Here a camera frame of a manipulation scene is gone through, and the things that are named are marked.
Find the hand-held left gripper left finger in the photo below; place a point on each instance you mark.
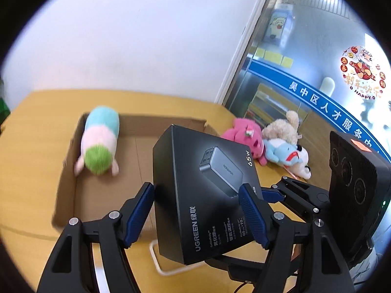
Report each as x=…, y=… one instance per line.
x=139, y=210

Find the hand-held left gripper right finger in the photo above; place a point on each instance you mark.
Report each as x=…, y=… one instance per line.
x=252, y=216

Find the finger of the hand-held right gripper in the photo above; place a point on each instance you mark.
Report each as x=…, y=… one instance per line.
x=301, y=195
x=223, y=265

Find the cardboard box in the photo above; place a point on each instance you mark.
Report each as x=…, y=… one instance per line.
x=100, y=195

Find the black charger box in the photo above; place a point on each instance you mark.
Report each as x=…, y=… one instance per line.
x=198, y=189

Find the person's right forearm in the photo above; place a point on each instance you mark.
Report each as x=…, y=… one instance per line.
x=365, y=276

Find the white plush dog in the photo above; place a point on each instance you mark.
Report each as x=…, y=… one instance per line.
x=302, y=161

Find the blue plush toy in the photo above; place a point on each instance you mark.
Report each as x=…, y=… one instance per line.
x=281, y=154

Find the beige plush toy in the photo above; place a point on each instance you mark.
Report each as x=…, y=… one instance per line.
x=281, y=129

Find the green pink teal plush toy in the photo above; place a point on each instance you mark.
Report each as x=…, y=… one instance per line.
x=97, y=140

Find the blue window banner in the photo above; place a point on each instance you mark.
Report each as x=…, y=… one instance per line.
x=305, y=94

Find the white rounded object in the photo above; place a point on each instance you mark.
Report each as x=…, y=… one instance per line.
x=327, y=87

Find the round festive window sticker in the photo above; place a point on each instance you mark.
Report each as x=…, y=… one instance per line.
x=362, y=70

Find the yellow sticky note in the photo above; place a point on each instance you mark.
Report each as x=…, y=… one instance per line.
x=287, y=61
x=260, y=53
x=273, y=57

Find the green table cover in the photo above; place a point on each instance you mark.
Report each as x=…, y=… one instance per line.
x=3, y=108

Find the milk carton window sticker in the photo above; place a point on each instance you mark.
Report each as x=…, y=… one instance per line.
x=279, y=26

